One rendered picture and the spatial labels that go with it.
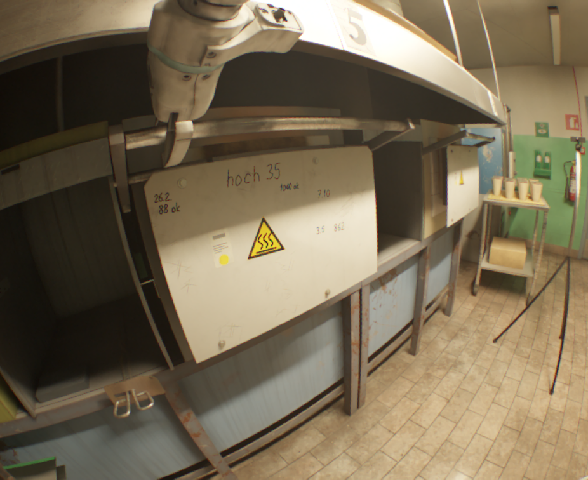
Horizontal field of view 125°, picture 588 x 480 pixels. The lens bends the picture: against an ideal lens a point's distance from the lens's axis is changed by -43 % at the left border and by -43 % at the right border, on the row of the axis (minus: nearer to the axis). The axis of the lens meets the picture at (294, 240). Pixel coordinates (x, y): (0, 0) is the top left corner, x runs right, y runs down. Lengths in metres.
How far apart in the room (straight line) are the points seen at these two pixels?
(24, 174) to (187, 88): 0.44
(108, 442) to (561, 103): 4.75
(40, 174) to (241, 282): 0.49
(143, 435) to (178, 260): 0.68
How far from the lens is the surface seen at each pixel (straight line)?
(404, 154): 1.40
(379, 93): 2.58
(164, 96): 0.26
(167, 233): 0.50
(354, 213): 0.76
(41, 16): 0.39
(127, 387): 0.74
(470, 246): 3.43
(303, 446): 1.51
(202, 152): 0.63
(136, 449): 1.08
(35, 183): 0.62
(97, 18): 0.37
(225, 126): 0.41
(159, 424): 0.99
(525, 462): 1.65
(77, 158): 0.60
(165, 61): 0.25
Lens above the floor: 1.32
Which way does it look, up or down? 17 degrees down
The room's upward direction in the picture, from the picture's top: 7 degrees counter-clockwise
